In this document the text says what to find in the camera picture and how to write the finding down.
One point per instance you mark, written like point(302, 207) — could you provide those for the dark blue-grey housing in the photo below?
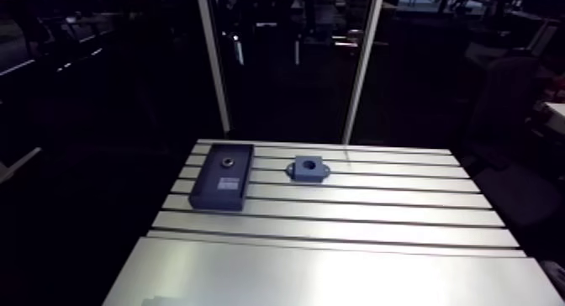
point(300, 171)

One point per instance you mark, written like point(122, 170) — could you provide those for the steel bearing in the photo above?
point(228, 161)

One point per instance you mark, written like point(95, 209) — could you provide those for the dark blue-grey tray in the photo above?
point(215, 189)

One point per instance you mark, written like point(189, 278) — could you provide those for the pale aluminium post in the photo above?
point(214, 60)
point(363, 65)

